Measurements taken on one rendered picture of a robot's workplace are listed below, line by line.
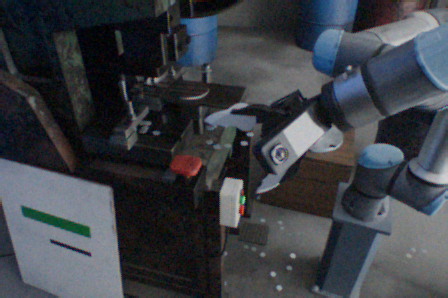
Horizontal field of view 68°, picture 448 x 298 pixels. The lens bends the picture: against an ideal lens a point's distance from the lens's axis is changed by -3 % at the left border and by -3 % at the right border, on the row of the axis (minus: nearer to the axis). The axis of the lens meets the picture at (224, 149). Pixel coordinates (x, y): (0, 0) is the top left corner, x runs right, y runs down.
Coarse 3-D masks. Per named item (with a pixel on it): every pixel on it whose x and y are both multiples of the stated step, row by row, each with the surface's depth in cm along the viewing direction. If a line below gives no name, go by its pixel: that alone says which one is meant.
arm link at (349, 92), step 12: (348, 72) 42; (360, 72) 41; (336, 84) 43; (348, 84) 41; (360, 84) 40; (336, 96) 42; (348, 96) 41; (360, 96) 40; (348, 108) 42; (360, 108) 41; (372, 108) 40; (348, 120) 42; (360, 120) 42; (372, 120) 42
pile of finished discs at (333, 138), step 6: (330, 132) 165; (336, 132) 165; (342, 132) 164; (324, 138) 161; (330, 138) 161; (336, 138) 161; (342, 138) 161; (318, 144) 157; (324, 144) 157; (330, 144) 157; (336, 144) 157; (312, 150) 153; (318, 150) 154; (324, 150) 153; (330, 150) 154
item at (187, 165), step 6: (180, 156) 84; (186, 156) 84; (174, 162) 82; (180, 162) 82; (186, 162) 82; (192, 162) 82; (198, 162) 82; (174, 168) 80; (180, 168) 80; (186, 168) 80; (192, 168) 80; (198, 168) 81; (186, 174) 80; (192, 174) 80
